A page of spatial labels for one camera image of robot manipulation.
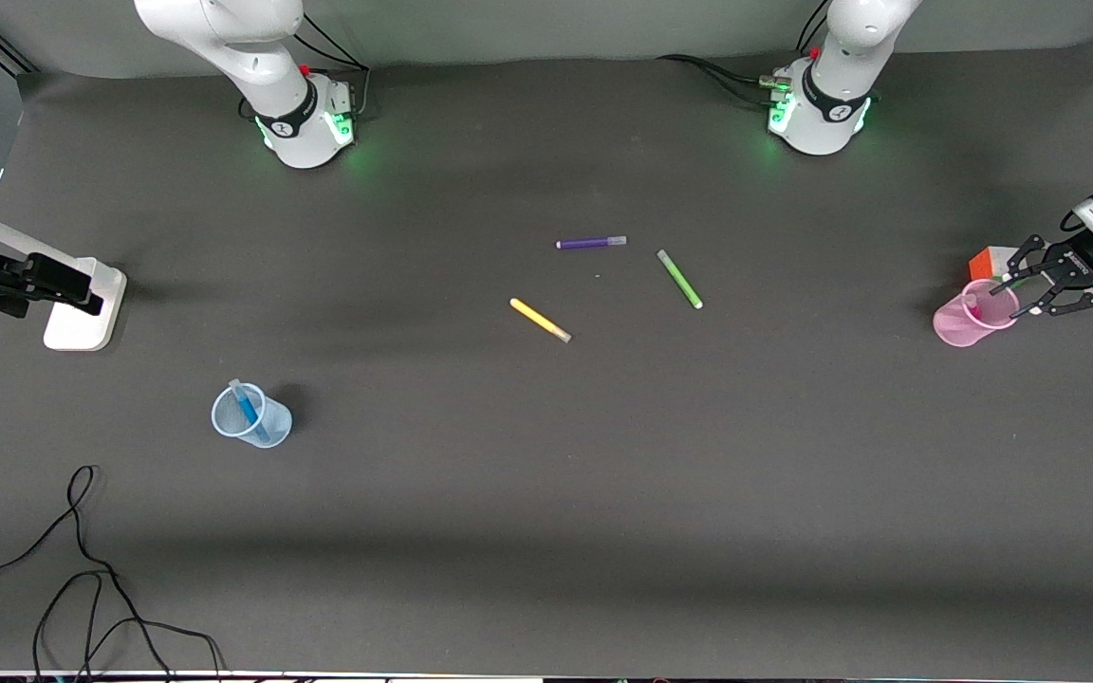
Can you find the white stand with base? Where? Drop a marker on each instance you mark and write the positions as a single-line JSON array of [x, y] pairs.
[[82, 323]]

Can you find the blue marker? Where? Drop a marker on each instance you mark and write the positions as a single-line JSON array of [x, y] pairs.
[[246, 406]]

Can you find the translucent blue plastic cup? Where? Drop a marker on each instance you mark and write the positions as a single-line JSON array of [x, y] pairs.
[[271, 432]]

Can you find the yellow marker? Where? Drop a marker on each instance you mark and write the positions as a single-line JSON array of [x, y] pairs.
[[539, 320]]

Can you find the dark grey table mat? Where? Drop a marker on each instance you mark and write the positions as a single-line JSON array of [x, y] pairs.
[[546, 522]]

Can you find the green marker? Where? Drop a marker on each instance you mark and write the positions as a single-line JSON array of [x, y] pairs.
[[679, 279]]

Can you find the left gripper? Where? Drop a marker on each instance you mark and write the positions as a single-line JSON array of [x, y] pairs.
[[1074, 261]]

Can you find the translucent pink plastic cup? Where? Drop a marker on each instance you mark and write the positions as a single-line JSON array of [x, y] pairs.
[[954, 327]]

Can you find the purple marker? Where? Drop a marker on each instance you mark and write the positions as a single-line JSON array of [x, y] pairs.
[[589, 243]]

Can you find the colourful puzzle cube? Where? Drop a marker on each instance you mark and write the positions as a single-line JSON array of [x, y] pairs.
[[988, 264]]

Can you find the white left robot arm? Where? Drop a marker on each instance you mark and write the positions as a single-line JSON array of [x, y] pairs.
[[822, 114]]

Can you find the pink marker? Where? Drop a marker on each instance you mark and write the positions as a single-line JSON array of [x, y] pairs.
[[973, 308]]

